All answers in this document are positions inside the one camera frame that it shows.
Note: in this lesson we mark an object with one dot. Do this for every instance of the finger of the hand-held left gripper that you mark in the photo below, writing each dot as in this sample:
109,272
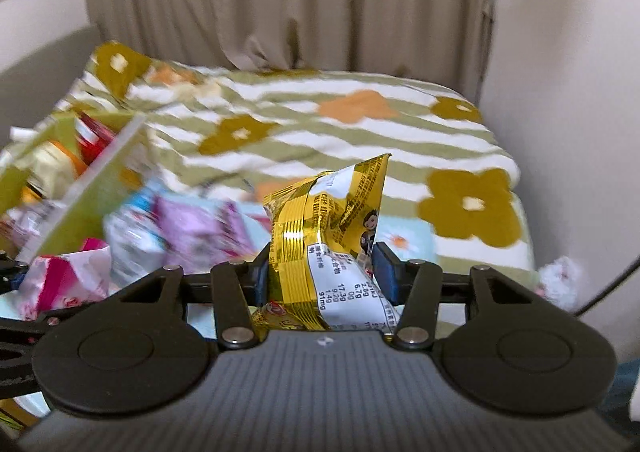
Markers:
15,324
15,276

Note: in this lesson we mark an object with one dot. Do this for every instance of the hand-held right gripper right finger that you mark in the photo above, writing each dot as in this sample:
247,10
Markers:
385,273

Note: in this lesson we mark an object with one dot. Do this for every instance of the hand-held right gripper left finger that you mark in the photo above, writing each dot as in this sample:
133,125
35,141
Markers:
257,282

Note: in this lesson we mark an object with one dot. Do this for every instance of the pink snack packet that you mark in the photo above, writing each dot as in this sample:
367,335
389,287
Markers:
65,282

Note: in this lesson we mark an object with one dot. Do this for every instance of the gold foil snack packet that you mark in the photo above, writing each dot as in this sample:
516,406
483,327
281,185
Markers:
325,227

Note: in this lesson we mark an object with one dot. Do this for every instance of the yellow-green cardboard box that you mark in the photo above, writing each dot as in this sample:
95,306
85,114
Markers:
85,202

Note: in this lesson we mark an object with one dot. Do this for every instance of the orange chips packet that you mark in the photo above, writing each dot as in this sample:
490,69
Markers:
69,158

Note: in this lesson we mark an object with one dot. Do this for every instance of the red snack packet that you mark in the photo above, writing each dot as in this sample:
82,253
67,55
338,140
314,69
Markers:
94,134

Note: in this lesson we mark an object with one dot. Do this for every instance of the purple snack packet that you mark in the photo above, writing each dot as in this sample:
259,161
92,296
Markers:
200,228

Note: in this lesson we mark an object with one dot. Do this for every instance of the blue-white triangular snack packet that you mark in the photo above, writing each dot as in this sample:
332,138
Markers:
135,234

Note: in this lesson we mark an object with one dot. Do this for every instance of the floral striped blanket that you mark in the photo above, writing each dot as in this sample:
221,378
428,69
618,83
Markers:
350,132

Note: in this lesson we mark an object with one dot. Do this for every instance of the grey bed headboard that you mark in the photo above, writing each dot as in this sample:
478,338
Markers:
40,82

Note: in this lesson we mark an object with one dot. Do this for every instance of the dark blue cloth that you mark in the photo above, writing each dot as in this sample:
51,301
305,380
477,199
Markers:
622,397

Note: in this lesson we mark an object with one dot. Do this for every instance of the beige curtain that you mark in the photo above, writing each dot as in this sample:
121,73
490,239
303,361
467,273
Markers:
290,2

